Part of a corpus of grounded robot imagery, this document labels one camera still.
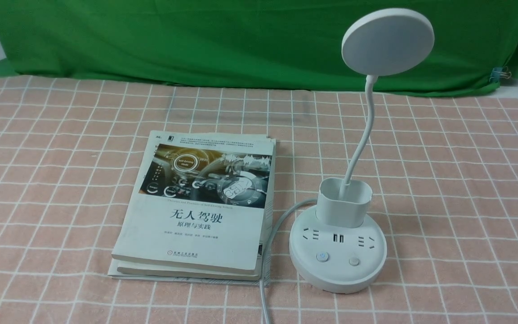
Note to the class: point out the pink checkered tablecloth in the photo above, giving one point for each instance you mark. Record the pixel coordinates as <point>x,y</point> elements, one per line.
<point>444,174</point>

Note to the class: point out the green backdrop cloth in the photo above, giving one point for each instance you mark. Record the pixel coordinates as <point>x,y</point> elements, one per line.
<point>271,44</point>

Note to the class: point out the white desk lamp with sockets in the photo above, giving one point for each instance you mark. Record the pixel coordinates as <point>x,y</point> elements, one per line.
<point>335,245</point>

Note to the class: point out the blue binder clip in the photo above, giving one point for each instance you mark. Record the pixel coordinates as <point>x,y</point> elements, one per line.
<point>499,73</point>

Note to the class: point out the top white textbook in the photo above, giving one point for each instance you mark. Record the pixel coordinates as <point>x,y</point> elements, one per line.
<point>201,207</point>

